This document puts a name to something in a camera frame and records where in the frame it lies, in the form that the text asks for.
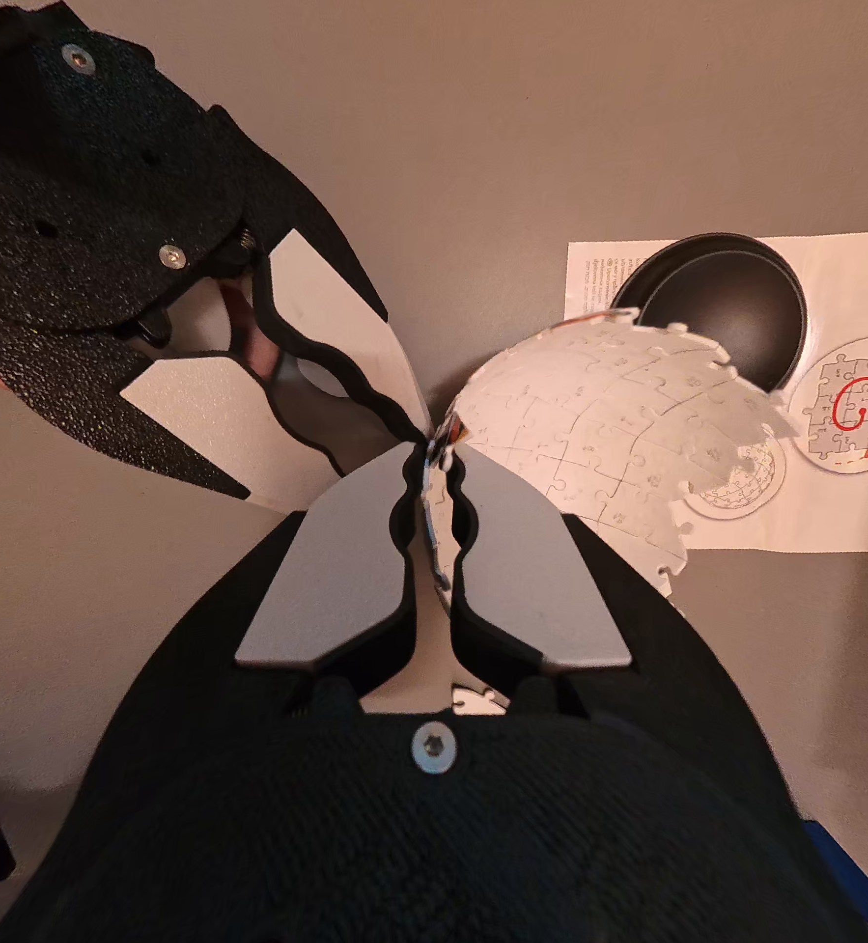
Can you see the single white-backed puzzle piece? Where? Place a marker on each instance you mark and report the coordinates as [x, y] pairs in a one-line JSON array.
[[478, 701]]

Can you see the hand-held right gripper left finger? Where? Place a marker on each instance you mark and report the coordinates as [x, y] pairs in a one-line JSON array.
[[323, 574]]

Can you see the black round bowl stand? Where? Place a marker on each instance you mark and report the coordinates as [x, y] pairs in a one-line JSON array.
[[736, 309]]

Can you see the blue puzzle box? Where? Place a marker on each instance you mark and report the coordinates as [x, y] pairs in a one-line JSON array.
[[843, 866]]

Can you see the white instruction sheet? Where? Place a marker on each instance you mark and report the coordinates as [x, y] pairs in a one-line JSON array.
[[846, 295]]

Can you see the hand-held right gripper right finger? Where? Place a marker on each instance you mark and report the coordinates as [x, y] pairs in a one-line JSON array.
[[537, 582]]

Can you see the colourful half-built puzzle ball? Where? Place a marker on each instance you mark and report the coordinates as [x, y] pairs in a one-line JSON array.
[[610, 412]]

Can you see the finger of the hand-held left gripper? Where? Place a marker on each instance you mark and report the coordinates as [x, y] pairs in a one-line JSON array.
[[345, 317], [205, 420]]

